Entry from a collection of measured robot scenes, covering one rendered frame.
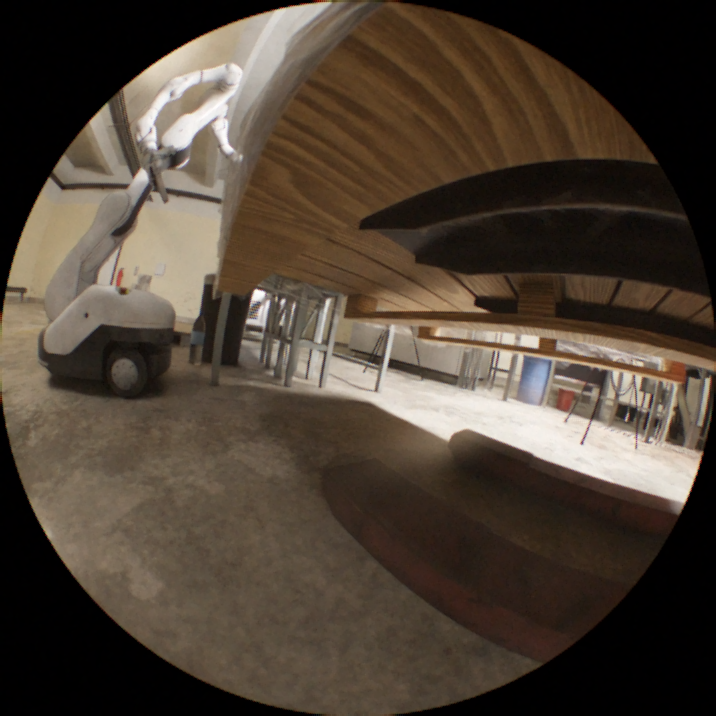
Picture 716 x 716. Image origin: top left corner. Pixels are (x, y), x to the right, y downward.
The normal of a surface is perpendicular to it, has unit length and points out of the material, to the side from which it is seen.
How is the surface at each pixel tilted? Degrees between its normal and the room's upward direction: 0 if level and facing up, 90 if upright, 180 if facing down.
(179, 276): 90
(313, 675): 0
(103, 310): 90
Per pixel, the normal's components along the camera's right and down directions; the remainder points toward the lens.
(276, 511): 0.19, -0.98
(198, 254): 0.60, 0.18
